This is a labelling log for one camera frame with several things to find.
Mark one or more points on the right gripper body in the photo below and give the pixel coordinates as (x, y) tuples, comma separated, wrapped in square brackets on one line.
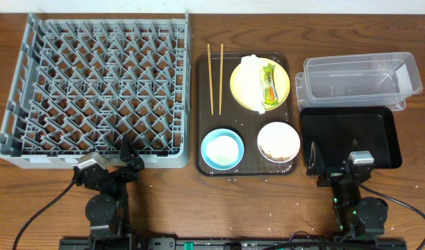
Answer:
[(331, 176)]

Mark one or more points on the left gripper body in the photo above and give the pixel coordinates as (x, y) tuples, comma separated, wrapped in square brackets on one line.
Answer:
[(121, 180)]

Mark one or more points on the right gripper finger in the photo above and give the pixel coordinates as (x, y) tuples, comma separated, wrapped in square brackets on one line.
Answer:
[(315, 163), (355, 145)]

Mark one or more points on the white bowl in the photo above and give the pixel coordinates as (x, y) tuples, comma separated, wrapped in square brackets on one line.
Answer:
[(278, 142)]

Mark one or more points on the green snack wrapper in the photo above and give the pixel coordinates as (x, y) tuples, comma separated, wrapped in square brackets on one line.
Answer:
[(270, 95)]

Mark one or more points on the white napkin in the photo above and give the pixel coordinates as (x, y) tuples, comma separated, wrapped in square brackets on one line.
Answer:
[(249, 78)]

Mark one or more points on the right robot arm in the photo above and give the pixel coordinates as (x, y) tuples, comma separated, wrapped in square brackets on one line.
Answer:
[(358, 217)]

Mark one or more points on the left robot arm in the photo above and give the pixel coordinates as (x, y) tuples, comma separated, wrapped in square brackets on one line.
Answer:
[(108, 211)]

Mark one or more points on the black tray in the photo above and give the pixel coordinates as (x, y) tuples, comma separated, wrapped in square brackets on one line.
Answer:
[(333, 129)]

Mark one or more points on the clear plastic bin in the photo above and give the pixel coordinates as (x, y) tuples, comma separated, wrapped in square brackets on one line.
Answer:
[(374, 79)]

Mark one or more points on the dark brown serving tray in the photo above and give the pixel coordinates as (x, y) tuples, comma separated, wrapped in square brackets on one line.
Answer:
[(233, 116)]

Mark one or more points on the grey plastic dish rack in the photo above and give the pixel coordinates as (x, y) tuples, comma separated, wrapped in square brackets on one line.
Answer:
[(83, 85)]

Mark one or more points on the yellow plate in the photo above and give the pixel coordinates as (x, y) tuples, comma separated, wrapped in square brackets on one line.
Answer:
[(281, 79)]

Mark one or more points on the light blue bowl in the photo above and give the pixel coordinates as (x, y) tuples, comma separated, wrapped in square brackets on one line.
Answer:
[(222, 149)]

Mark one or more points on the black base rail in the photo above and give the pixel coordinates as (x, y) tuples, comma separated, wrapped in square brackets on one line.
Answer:
[(167, 243)]

